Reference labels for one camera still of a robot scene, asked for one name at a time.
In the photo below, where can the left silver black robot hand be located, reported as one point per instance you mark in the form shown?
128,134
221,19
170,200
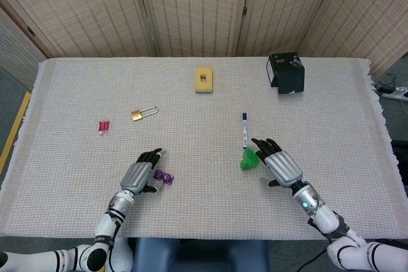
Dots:
137,176

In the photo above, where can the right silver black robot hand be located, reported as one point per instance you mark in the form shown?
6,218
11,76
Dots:
282,170

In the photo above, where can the purple part of toy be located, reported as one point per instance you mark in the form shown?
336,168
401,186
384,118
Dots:
164,177

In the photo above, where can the green part of toy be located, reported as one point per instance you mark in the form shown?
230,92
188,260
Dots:
249,159

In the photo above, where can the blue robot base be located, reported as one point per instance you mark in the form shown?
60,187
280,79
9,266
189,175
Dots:
197,254

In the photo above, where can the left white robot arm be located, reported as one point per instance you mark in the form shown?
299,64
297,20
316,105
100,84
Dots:
95,246

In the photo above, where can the blue white marker pen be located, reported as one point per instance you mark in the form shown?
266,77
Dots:
244,128

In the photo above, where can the red wrapped candy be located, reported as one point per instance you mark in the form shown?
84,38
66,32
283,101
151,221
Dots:
104,126

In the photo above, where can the brass long-shackle padlock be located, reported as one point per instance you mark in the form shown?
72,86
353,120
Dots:
142,114

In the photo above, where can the black cardboard box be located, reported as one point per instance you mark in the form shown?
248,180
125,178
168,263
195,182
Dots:
286,74

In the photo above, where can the woven beige tablecloth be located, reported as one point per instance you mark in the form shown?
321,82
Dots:
204,93

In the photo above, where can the yellow sponge block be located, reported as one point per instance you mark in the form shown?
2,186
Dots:
204,79

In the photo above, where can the white power strip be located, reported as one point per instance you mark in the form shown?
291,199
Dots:
396,93

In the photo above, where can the bamboo folding screen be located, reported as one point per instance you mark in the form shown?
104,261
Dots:
191,7

